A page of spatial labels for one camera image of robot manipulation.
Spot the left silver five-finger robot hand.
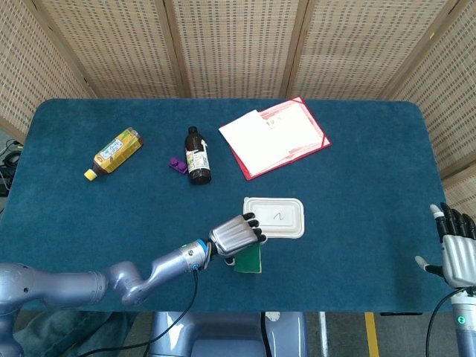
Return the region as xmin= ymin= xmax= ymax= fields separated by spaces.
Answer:
xmin=207 ymin=211 xmax=268 ymax=266

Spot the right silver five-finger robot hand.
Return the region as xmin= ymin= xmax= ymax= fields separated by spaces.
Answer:
xmin=414 ymin=202 xmax=476 ymax=289

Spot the green and yellow sponge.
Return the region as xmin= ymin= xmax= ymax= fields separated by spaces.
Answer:
xmin=233 ymin=243 xmax=263 ymax=275

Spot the white lidded food container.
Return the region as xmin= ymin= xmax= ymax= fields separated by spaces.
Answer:
xmin=242 ymin=196 xmax=306 ymax=240

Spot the dark brown glass bottle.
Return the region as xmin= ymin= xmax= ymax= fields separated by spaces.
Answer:
xmin=184 ymin=126 xmax=213 ymax=186

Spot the purple toy building brick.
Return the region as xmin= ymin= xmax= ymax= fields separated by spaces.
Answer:
xmin=168 ymin=156 xmax=189 ymax=176

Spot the white paper sheet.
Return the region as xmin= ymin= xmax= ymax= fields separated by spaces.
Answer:
xmin=218 ymin=109 xmax=295 ymax=177

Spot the blue-grey robot torso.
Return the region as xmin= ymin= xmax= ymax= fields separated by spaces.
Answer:
xmin=148 ymin=311 xmax=309 ymax=357

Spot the blue tablecloth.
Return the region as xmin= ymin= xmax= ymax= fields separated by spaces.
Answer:
xmin=0 ymin=97 xmax=464 ymax=313

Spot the red certificate folder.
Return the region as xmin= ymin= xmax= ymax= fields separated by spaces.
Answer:
xmin=218 ymin=96 xmax=332 ymax=182

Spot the white table leg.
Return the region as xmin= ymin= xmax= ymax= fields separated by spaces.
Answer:
xmin=318 ymin=311 xmax=330 ymax=357

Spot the tea bottle with yellow cap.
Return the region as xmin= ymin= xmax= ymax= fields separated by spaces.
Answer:
xmin=83 ymin=126 xmax=144 ymax=182

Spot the woven folding screen panel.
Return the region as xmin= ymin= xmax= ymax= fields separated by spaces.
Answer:
xmin=0 ymin=0 xmax=96 ymax=144
xmin=284 ymin=0 xmax=469 ymax=100
xmin=163 ymin=0 xmax=312 ymax=100
xmin=379 ymin=0 xmax=476 ymax=224
xmin=31 ymin=0 xmax=193 ymax=100

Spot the dark teal fabric bundle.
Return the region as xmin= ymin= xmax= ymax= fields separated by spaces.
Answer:
xmin=10 ymin=311 xmax=138 ymax=357

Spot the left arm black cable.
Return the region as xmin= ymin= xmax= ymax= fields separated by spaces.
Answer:
xmin=76 ymin=241 xmax=213 ymax=357

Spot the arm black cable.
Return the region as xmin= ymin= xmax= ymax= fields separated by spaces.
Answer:
xmin=425 ymin=288 xmax=466 ymax=357
xmin=76 ymin=241 xmax=213 ymax=357

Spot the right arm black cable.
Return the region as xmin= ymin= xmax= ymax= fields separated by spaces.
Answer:
xmin=425 ymin=288 xmax=466 ymax=357

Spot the black floor cable bundle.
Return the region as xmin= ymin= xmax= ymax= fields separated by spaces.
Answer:
xmin=0 ymin=139 xmax=25 ymax=198

